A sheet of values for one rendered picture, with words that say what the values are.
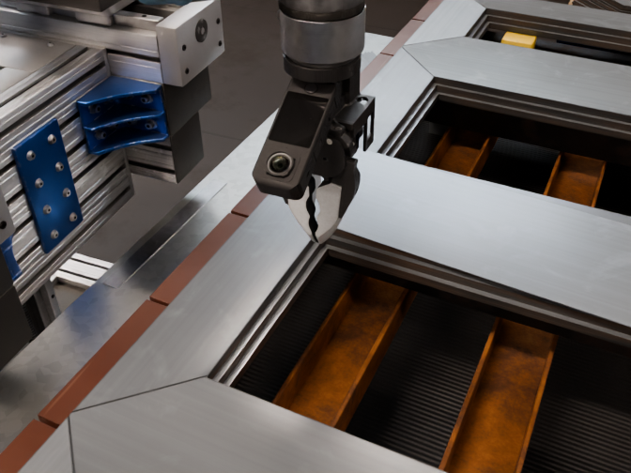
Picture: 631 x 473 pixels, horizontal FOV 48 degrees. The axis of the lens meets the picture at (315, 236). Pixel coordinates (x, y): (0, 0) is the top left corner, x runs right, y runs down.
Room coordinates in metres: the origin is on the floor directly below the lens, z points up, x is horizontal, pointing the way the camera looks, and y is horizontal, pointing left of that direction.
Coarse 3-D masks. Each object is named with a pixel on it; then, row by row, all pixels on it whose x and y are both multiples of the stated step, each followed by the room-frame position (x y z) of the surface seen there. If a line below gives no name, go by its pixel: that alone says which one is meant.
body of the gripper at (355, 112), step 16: (288, 64) 0.58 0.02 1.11; (352, 64) 0.58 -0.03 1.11; (304, 80) 0.57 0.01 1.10; (320, 80) 0.57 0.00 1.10; (336, 80) 0.57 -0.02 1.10; (352, 80) 0.62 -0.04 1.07; (352, 96) 0.62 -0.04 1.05; (368, 96) 0.63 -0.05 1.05; (336, 112) 0.60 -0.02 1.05; (352, 112) 0.60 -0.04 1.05; (368, 112) 0.62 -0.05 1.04; (336, 128) 0.57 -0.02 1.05; (352, 128) 0.58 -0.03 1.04; (336, 144) 0.56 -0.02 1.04; (352, 144) 0.58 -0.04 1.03; (368, 144) 0.62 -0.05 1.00; (320, 160) 0.57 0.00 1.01; (336, 160) 0.56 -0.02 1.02
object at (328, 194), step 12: (324, 180) 0.59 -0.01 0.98; (324, 192) 0.57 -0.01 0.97; (336, 192) 0.57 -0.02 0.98; (324, 204) 0.57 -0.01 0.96; (336, 204) 0.57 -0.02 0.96; (324, 216) 0.57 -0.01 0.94; (336, 216) 0.57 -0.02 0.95; (324, 228) 0.57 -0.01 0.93; (336, 228) 0.58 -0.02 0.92; (324, 240) 0.58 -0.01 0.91
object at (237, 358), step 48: (624, 48) 1.26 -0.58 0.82; (432, 96) 1.06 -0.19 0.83; (480, 96) 1.04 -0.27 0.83; (528, 96) 1.02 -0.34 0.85; (384, 144) 0.87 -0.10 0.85; (528, 192) 0.75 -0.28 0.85; (336, 240) 0.66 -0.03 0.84; (288, 288) 0.58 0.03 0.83; (480, 288) 0.59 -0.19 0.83; (240, 336) 0.50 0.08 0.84; (624, 336) 0.52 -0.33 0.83
